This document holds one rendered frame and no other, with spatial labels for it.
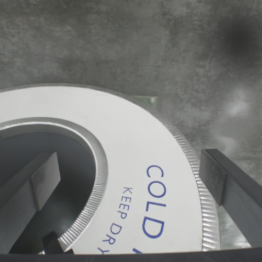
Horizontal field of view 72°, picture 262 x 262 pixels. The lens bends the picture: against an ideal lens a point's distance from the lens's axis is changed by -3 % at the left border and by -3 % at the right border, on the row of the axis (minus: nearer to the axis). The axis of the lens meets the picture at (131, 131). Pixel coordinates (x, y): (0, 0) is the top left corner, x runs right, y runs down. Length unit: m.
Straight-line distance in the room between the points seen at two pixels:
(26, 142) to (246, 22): 1.22
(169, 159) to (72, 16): 0.87
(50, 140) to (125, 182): 0.43
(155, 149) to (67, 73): 0.81
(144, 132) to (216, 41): 0.71
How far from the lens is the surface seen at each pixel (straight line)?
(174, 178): 0.59
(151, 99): 1.24
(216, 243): 0.54
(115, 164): 0.60
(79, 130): 0.73
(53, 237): 0.53
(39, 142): 0.89
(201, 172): 0.17
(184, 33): 1.14
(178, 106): 1.33
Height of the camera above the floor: 1.09
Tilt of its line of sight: 49 degrees down
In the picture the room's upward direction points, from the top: 178 degrees counter-clockwise
